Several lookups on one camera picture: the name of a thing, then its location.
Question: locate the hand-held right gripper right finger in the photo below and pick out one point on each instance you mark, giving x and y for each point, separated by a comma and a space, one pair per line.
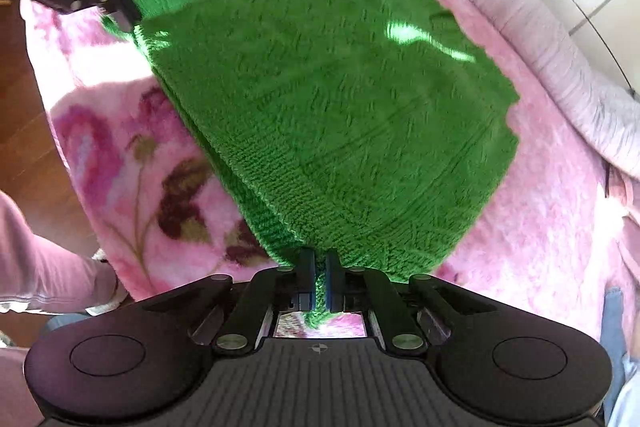
334, 272

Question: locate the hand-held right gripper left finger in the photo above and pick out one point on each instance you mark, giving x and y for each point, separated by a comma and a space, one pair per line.
305, 267

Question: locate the green knitted sweater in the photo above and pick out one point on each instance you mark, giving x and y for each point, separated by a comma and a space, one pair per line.
325, 107

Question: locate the pink floral blanket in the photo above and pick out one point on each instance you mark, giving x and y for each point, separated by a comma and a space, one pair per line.
525, 217

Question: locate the person's pink clothing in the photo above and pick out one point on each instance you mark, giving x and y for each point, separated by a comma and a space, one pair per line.
40, 257

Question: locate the white striped duvet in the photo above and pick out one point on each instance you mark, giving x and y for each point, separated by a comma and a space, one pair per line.
525, 22

